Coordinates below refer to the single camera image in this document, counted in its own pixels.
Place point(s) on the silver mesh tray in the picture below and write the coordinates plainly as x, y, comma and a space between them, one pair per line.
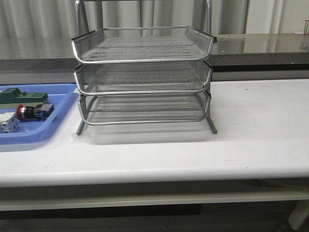
123, 45
142, 78
131, 109

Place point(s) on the red emergency stop button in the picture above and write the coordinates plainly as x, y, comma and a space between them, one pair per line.
39, 112

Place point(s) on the small metal rack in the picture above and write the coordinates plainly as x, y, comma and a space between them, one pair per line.
306, 28

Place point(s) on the blue plastic tray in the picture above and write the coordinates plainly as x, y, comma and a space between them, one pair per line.
62, 96

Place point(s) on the grey stone counter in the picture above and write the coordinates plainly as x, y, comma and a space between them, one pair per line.
235, 57

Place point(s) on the white circuit breaker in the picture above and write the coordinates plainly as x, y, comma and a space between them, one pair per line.
8, 122

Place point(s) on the green terminal block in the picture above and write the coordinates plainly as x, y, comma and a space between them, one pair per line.
12, 97

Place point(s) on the white table leg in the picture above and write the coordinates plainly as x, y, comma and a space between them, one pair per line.
299, 214

